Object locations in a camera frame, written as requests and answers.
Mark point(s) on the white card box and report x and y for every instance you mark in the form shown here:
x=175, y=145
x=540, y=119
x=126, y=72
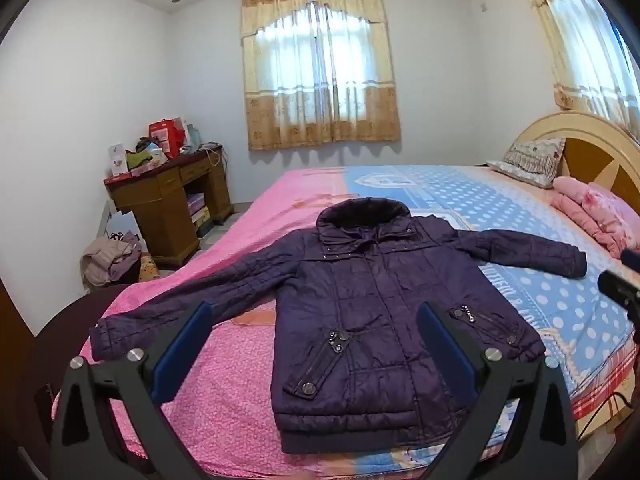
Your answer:
x=116, y=159

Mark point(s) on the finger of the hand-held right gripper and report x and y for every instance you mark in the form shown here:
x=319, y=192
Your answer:
x=632, y=256
x=620, y=290

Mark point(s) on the stacked boxes in desk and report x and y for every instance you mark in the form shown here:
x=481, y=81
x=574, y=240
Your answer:
x=197, y=212

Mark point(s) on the cream wooden bed headboard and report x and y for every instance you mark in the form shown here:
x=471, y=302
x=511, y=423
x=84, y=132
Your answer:
x=585, y=150

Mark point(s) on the green cloth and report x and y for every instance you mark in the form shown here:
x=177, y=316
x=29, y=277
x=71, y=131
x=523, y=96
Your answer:
x=140, y=161

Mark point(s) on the brown wooden desk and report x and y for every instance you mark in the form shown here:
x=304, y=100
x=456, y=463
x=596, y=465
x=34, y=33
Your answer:
x=160, y=210

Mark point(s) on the purple quilted jacket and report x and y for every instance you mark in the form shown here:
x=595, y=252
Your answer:
x=375, y=310

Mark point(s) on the pink floral blanket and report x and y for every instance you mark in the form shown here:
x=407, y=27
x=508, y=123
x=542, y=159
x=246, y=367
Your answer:
x=210, y=390

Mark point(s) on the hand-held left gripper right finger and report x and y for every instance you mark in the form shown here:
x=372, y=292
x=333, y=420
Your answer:
x=447, y=355

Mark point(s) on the yellow sheer window curtain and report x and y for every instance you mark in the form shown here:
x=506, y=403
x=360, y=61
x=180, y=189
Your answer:
x=585, y=50

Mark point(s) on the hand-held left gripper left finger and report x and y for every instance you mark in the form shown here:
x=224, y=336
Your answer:
x=182, y=355

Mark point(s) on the yellow patterned bag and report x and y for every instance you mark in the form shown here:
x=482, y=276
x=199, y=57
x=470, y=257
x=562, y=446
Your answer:
x=149, y=269

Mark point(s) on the clear plastic bottle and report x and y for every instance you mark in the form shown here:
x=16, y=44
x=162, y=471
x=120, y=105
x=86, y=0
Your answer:
x=194, y=135

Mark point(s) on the pink folded quilt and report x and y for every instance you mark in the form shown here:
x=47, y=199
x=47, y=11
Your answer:
x=600, y=210

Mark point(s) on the pile of pale clothes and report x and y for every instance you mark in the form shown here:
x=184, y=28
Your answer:
x=107, y=260

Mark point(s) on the yellow patterned window curtain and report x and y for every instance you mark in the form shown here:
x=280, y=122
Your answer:
x=320, y=110

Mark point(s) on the floral ruffled pillow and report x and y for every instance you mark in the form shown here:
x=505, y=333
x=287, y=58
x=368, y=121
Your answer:
x=530, y=160

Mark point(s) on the white paper bag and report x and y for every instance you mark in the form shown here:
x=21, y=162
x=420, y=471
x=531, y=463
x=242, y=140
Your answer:
x=122, y=225

